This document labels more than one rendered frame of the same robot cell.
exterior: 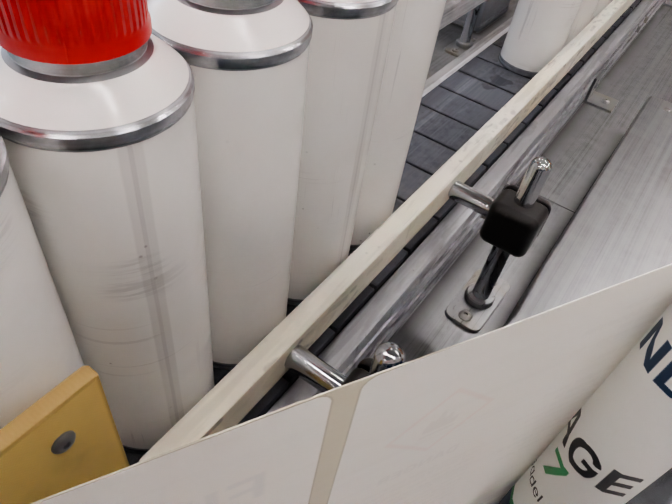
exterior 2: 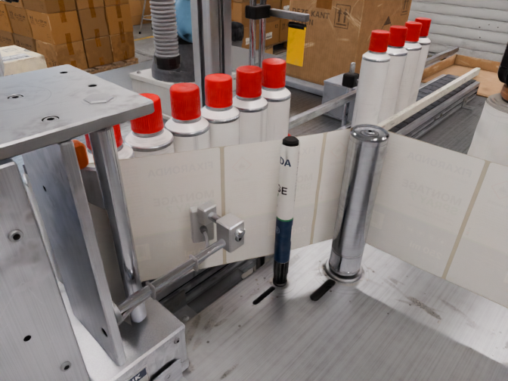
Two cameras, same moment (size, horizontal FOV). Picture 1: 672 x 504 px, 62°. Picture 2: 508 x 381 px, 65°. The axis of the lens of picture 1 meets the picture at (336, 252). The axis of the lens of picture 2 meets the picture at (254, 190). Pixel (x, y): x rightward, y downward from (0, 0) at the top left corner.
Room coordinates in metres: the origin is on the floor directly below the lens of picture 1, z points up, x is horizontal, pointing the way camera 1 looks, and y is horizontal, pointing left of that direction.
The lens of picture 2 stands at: (-0.28, -0.11, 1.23)
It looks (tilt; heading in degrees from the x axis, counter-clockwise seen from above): 33 degrees down; 14
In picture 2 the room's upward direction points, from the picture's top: 1 degrees clockwise
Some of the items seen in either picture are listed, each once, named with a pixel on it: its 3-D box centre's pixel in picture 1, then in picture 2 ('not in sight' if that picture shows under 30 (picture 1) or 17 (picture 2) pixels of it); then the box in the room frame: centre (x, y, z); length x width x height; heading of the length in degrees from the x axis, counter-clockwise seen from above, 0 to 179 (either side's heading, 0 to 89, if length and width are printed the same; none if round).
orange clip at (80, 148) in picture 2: not in sight; (63, 156); (-0.05, 0.09, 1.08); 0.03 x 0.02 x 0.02; 151
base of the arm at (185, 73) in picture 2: not in sight; (181, 54); (0.67, 0.32, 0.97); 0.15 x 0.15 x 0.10
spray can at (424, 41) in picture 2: not in sight; (412, 66); (0.70, -0.24, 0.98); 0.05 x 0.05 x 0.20
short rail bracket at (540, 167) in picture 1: (507, 237); not in sight; (0.26, -0.10, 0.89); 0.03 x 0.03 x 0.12; 61
